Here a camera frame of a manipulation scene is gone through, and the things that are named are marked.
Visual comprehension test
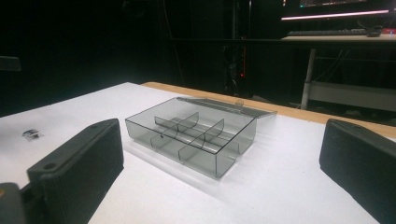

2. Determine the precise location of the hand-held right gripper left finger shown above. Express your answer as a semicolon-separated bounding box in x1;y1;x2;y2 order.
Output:
19;118;125;224

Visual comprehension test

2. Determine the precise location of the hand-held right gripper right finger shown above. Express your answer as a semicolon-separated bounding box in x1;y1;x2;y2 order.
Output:
318;119;396;224

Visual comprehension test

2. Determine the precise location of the clear grey compartment box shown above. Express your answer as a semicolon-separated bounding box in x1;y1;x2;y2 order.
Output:
124;96;277;179

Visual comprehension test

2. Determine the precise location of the small shiny metal piece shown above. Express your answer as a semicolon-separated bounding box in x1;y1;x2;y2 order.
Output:
21;129;41;141

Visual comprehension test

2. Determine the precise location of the light wooden desk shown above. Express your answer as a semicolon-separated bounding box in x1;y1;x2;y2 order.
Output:
280;33;396;110

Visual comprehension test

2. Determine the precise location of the dark device on desk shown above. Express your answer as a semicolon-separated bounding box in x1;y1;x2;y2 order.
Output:
365;25;384;38

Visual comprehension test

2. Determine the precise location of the black keyboard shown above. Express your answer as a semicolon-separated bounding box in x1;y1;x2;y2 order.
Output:
287;28;368;37

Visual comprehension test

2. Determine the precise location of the computer monitor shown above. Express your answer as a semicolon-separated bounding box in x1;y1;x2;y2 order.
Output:
280;0;396;21

